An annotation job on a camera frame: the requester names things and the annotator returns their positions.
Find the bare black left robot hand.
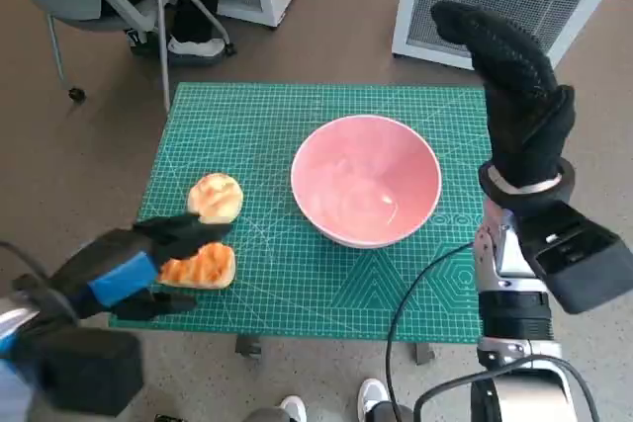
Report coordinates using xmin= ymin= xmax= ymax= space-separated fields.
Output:
xmin=48 ymin=211 xmax=233 ymax=322

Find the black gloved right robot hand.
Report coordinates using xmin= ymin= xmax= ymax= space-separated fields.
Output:
xmin=430 ymin=0 xmax=578 ymax=191

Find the oblong striped toy bread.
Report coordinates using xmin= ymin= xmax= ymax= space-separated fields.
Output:
xmin=156 ymin=242 xmax=236 ymax=290

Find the round toy bread bun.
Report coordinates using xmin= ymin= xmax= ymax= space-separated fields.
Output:
xmin=186 ymin=172 xmax=244 ymax=225

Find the pink bowl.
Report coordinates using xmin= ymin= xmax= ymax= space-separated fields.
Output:
xmin=290 ymin=114 xmax=443 ymax=250

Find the green cutting mat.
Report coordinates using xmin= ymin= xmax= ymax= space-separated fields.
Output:
xmin=108 ymin=81 xmax=491 ymax=344

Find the grey metal pole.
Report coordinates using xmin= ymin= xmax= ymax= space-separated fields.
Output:
xmin=150 ymin=0 xmax=172 ymax=112

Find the person with white shoes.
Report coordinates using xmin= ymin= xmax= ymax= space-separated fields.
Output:
xmin=241 ymin=377 xmax=414 ymax=422

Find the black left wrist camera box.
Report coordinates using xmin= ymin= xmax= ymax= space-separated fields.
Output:
xmin=9 ymin=325 xmax=144 ymax=417

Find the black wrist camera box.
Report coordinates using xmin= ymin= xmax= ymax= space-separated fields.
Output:
xmin=9 ymin=325 xmax=144 ymax=417
xmin=516 ymin=202 xmax=633 ymax=315

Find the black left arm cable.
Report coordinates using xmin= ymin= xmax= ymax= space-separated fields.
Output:
xmin=0 ymin=241 xmax=53 ymax=285

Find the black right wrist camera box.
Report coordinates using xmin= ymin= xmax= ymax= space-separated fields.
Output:
xmin=516 ymin=202 xmax=633 ymax=315

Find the looped black robot cable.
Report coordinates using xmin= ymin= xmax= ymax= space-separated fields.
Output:
xmin=412 ymin=357 xmax=592 ymax=422

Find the long black robot cable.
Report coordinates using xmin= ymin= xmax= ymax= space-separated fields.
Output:
xmin=384 ymin=241 xmax=476 ymax=422

